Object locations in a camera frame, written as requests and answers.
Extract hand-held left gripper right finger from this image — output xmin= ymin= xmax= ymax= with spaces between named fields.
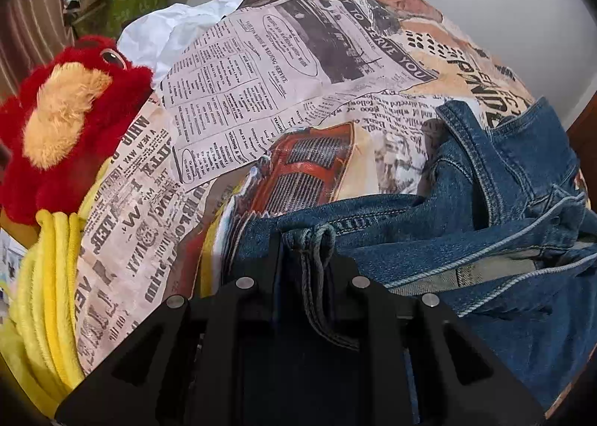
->
xmin=326 ymin=253 xmax=547 ymax=426

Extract yellow fleece blanket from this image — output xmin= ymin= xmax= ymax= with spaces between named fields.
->
xmin=0 ymin=160 xmax=113 ymax=418

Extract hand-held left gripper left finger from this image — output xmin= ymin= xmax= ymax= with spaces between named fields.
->
xmin=55 ymin=232 xmax=285 ymax=426

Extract striped red curtain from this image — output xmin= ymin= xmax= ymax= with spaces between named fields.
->
xmin=0 ymin=0 xmax=78 ymax=100

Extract blue denim jeans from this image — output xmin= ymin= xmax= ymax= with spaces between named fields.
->
xmin=228 ymin=97 xmax=597 ymax=413

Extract white cloth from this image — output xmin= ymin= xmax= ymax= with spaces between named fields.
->
xmin=116 ymin=0 xmax=246 ymax=82

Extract cartoon print sheet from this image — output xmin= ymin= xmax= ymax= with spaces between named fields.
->
xmin=0 ymin=225 xmax=29 ymax=311

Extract newspaper print blanket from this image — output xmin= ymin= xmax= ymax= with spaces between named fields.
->
xmin=75 ymin=0 xmax=593 ymax=375

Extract red plush toy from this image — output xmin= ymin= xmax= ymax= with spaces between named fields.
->
xmin=0 ymin=34 xmax=156 ymax=227

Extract green patterned cloth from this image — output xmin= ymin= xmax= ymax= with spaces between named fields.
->
xmin=70 ymin=0 xmax=171 ymax=41

